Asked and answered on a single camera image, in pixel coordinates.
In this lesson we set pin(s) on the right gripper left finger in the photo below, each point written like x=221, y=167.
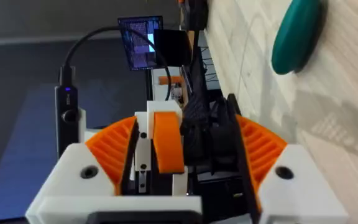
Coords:
x=73, y=174

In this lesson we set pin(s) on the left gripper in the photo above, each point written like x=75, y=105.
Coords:
x=87, y=129

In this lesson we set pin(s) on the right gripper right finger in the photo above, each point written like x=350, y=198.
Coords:
x=294, y=193

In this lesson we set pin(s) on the white box with orange part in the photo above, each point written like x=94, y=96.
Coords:
x=165, y=84

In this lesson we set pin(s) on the black flat plate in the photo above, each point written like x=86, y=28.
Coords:
x=172, y=47

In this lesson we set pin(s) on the computer monitor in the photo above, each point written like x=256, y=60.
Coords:
x=138, y=42

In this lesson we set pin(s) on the green disc with holes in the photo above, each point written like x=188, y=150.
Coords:
x=297, y=34

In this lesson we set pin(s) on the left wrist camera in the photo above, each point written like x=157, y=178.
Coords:
x=67, y=119

